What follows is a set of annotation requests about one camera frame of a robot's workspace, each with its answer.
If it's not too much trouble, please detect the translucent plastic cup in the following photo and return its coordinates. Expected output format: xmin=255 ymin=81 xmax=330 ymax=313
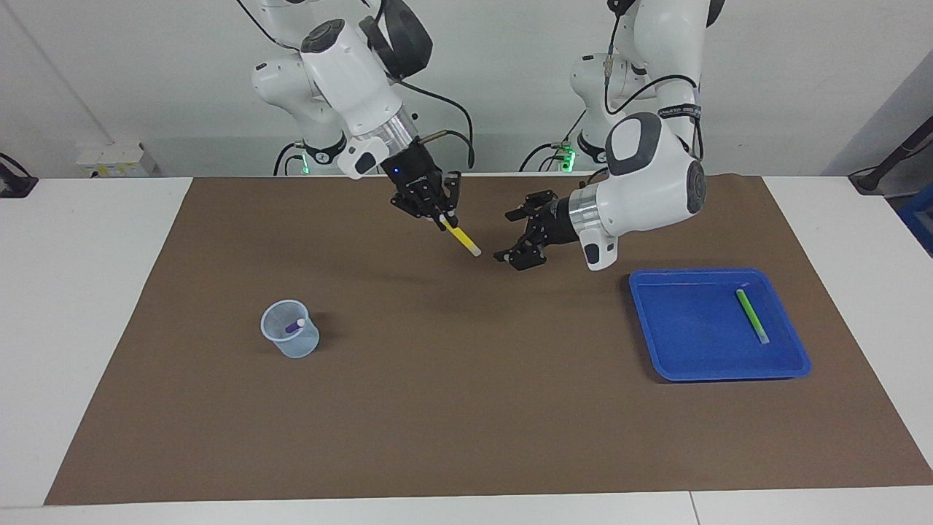
xmin=260 ymin=299 xmax=321 ymax=359

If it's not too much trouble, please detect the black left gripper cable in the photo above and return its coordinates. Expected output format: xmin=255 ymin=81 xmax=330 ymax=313
xmin=601 ymin=0 xmax=706 ymax=163

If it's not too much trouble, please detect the yellow marker pen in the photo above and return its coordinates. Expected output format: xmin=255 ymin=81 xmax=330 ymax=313
xmin=440 ymin=217 xmax=483 ymax=258

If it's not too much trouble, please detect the black camera stand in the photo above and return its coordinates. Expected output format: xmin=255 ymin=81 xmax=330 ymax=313
xmin=848 ymin=115 xmax=933 ymax=195

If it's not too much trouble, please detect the blue crate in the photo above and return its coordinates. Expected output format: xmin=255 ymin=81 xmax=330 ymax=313
xmin=897 ymin=182 xmax=933 ymax=257

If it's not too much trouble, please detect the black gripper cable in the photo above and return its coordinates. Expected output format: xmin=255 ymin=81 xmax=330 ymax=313
xmin=397 ymin=79 xmax=477 ymax=170
xmin=601 ymin=0 xmax=706 ymax=163

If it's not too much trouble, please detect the black right base cable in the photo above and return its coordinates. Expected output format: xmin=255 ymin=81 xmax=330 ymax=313
xmin=273 ymin=141 xmax=308 ymax=176

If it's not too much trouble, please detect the black base cable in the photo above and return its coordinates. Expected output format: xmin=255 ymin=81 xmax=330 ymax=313
xmin=518 ymin=108 xmax=588 ymax=174
xmin=273 ymin=141 xmax=308 ymax=176

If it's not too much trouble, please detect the white wall box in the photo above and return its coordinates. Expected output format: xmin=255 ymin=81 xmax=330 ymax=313
xmin=76 ymin=141 xmax=158 ymax=179

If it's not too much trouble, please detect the blue plastic tray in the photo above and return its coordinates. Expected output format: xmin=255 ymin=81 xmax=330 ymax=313
xmin=628 ymin=268 xmax=812 ymax=383

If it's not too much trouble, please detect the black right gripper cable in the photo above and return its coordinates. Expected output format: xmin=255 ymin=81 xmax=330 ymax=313
xmin=397 ymin=79 xmax=477 ymax=170

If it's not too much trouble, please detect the green marker pen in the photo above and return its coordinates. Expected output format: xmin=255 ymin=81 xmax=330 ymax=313
xmin=735 ymin=289 xmax=771 ymax=346

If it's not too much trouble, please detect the black clamp mount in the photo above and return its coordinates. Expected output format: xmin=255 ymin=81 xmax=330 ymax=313
xmin=0 ymin=152 xmax=39 ymax=200

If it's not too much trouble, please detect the brown table mat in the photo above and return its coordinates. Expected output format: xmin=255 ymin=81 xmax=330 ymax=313
xmin=44 ymin=174 xmax=933 ymax=506

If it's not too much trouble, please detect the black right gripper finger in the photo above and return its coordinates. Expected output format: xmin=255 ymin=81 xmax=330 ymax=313
xmin=437 ymin=172 xmax=462 ymax=231
xmin=393 ymin=198 xmax=439 ymax=220

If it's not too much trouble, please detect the black left base cable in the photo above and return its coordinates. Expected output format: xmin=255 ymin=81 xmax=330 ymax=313
xmin=518 ymin=108 xmax=588 ymax=174

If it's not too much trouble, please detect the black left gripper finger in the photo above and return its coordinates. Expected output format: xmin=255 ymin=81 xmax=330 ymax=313
xmin=505 ymin=190 xmax=559 ymax=222
xmin=493 ymin=244 xmax=548 ymax=272

